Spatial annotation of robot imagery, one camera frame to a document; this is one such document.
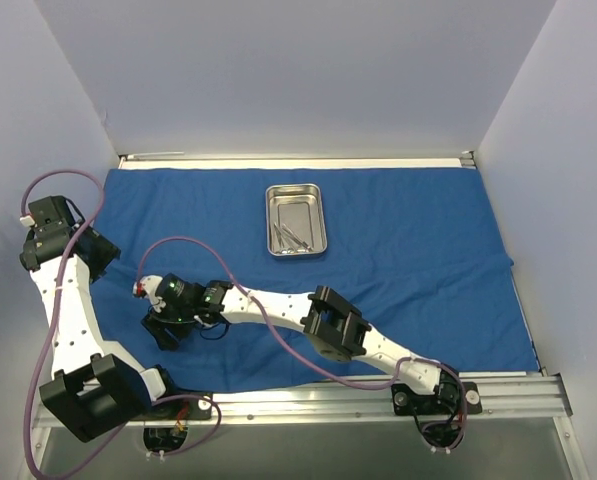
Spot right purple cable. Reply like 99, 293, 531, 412
136, 236, 469, 451

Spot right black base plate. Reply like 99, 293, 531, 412
391, 381, 483, 416

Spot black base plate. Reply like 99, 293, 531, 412
147, 392, 214, 421
391, 381, 483, 416

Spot back aluminium rail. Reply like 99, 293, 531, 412
119, 151, 185, 162

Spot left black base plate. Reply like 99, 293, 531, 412
147, 392, 214, 421

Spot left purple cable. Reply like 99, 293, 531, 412
20, 169, 223, 479

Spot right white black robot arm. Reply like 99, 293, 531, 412
133, 274, 468, 419

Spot blue surgical cloth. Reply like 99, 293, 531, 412
91, 168, 538, 393

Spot front aluminium rail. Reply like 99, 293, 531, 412
213, 373, 573, 425

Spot thin black wire loop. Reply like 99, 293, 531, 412
192, 319, 232, 342

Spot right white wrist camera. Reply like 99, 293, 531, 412
132, 275, 166, 311

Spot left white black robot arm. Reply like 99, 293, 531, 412
20, 196, 180, 442

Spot steel surgical forceps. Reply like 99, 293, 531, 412
273, 222, 292, 255

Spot purple cable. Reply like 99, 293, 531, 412
20, 169, 223, 479
136, 236, 469, 451

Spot stainless steel instrument tray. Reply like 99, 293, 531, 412
265, 183, 328, 259

